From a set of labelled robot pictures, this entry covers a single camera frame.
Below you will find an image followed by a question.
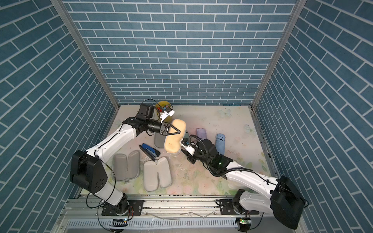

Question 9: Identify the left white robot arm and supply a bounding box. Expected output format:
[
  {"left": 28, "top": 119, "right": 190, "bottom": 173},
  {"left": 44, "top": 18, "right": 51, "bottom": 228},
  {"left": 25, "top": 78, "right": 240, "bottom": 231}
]
[{"left": 70, "top": 103, "right": 186, "bottom": 212}]

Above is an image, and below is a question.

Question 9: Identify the blue stapler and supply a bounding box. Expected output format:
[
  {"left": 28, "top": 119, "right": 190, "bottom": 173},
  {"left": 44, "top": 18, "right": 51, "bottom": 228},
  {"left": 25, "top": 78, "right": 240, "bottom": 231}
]
[{"left": 139, "top": 143, "right": 161, "bottom": 162}]

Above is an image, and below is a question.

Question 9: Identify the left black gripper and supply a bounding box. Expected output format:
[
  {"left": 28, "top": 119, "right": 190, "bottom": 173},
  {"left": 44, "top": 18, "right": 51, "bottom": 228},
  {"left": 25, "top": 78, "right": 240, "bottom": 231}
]
[{"left": 145, "top": 119, "right": 179, "bottom": 136}]

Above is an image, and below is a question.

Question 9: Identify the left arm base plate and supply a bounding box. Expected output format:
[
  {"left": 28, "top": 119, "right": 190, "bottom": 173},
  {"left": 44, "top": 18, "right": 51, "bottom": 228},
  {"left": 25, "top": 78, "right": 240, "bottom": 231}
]
[{"left": 102, "top": 200, "right": 144, "bottom": 216}]

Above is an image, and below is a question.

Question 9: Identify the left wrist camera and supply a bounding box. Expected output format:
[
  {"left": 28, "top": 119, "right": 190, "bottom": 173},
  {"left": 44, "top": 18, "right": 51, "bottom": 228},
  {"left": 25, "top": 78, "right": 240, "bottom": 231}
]
[{"left": 160, "top": 110, "right": 175, "bottom": 123}]

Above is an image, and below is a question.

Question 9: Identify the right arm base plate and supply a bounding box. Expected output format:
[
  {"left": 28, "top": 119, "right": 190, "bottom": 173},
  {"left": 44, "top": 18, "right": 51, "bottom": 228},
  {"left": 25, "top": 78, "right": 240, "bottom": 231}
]
[{"left": 215, "top": 199, "right": 259, "bottom": 215}]

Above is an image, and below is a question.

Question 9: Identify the white sleeve case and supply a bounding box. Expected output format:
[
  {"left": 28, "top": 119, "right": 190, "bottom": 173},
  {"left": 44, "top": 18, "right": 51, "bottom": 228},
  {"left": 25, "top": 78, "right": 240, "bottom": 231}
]
[{"left": 164, "top": 119, "right": 186, "bottom": 154}]

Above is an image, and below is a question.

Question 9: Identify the aluminium front rail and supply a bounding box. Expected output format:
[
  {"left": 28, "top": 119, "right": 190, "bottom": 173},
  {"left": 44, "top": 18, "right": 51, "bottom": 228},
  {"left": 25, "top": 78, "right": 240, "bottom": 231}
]
[{"left": 62, "top": 195, "right": 239, "bottom": 219}]

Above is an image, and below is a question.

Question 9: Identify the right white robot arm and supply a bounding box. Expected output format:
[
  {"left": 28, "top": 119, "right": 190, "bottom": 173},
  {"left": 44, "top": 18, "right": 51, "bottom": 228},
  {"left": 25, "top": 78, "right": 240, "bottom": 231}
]
[{"left": 181, "top": 138, "right": 309, "bottom": 230}]

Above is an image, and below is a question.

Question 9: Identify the white open sleeve centre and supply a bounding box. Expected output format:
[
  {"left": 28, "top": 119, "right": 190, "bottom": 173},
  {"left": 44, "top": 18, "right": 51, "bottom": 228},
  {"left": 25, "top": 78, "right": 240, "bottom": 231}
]
[{"left": 143, "top": 157, "right": 172, "bottom": 192}]

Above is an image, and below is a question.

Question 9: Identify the grey sleeve back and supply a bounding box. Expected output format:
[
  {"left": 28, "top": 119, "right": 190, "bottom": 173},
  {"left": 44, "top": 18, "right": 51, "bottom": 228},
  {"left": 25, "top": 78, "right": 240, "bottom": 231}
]
[{"left": 154, "top": 133, "right": 166, "bottom": 149}]

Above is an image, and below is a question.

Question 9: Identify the yellow pen cup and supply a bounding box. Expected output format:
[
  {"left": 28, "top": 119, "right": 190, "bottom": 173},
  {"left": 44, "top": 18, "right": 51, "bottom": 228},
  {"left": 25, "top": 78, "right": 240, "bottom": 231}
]
[{"left": 155, "top": 101, "right": 173, "bottom": 112}]

